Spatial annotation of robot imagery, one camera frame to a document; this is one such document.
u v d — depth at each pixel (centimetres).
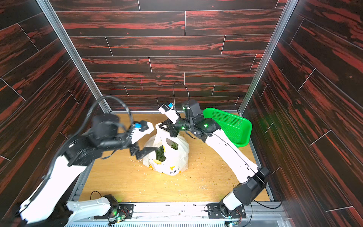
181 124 57
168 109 55
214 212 73
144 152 49
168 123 59
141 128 45
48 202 37
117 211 69
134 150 49
